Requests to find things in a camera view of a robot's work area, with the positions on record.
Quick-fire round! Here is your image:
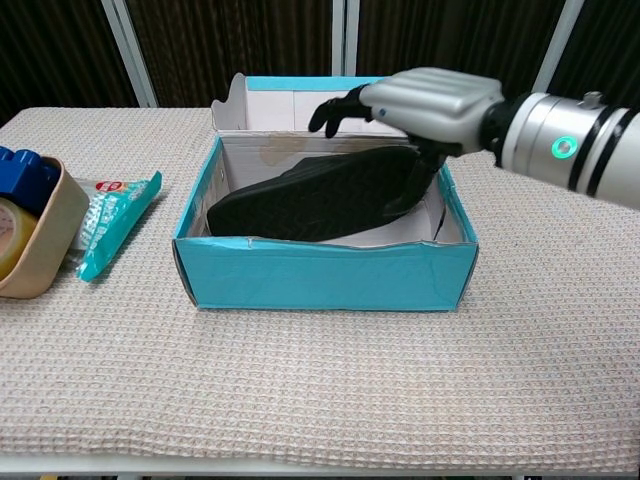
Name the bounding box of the blue plastic block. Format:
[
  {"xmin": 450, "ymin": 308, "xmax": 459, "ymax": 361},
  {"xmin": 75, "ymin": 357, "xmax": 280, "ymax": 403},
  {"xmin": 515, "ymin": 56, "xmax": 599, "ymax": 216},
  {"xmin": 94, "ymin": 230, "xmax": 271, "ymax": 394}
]
[{"xmin": 0, "ymin": 145, "xmax": 61, "ymax": 217}]

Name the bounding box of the clear packing tape roll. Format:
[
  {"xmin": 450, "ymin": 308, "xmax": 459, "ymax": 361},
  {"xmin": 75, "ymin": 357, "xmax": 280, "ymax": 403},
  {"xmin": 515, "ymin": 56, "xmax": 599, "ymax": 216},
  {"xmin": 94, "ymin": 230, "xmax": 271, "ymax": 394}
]
[{"xmin": 0, "ymin": 197, "xmax": 39, "ymax": 281}]

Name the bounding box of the dark brown pleated curtain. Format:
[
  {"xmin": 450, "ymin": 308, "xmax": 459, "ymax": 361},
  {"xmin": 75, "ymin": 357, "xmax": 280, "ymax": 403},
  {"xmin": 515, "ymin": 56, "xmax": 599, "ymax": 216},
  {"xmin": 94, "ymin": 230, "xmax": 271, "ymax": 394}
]
[{"xmin": 0, "ymin": 0, "xmax": 640, "ymax": 126}]

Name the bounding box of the beige plastic storage bin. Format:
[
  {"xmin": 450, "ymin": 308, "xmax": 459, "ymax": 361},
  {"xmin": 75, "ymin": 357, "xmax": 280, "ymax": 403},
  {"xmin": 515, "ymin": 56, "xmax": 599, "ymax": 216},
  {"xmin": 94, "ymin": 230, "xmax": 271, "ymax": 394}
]
[{"xmin": 0, "ymin": 155, "xmax": 91, "ymax": 300}]

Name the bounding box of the white upright metal frame post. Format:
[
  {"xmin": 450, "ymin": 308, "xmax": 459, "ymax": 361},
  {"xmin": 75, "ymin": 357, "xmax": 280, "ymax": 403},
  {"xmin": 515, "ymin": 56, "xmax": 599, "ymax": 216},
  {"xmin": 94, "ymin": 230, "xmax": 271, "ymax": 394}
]
[{"xmin": 331, "ymin": 0, "xmax": 359, "ymax": 77}]

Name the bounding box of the light blue cardboard shoe box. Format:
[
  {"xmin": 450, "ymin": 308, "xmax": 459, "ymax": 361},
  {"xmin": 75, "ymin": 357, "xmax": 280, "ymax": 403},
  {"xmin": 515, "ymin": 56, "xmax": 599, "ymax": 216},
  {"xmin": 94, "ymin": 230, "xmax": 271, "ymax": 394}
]
[{"xmin": 172, "ymin": 73, "xmax": 480, "ymax": 312}]

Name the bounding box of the teal snack packet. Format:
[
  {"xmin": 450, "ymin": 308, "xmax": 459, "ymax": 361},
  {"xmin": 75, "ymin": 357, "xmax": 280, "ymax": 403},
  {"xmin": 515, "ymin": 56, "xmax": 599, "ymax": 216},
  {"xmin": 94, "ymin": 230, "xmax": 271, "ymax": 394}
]
[{"xmin": 64, "ymin": 170, "xmax": 164, "ymax": 283}]

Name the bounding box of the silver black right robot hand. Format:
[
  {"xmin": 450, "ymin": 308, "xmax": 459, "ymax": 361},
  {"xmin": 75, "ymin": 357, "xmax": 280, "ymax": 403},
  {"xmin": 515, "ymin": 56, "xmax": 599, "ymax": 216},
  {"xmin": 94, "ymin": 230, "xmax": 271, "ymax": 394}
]
[{"xmin": 308, "ymin": 67, "xmax": 505, "ymax": 172}]

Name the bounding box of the beige waffle weave tablecloth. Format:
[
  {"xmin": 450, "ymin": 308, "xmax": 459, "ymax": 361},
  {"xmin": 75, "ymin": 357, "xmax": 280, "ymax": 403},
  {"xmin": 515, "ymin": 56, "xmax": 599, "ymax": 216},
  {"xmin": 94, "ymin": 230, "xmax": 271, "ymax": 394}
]
[{"xmin": 0, "ymin": 106, "xmax": 640, "ymax": 461}]

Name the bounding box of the white slanted metal frame post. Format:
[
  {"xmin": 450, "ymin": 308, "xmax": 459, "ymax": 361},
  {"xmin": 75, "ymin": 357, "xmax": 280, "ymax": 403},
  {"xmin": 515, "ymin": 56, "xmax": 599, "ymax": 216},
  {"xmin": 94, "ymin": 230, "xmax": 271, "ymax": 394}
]
[
  {"xmin": 99, "ymin": 0, "xmax": 159, "ymax": 108},
  {"xmin": 531, "ymin": 0, "xmax": 585, "ymax": 94}
]

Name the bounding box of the black shoe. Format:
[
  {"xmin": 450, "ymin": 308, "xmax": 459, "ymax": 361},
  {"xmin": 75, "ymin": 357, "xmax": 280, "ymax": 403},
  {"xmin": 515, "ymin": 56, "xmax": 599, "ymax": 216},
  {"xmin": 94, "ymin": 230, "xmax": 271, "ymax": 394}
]
[{"xmin": 206, "ymin": 145, "xmax": 442, "ymax": 240}]

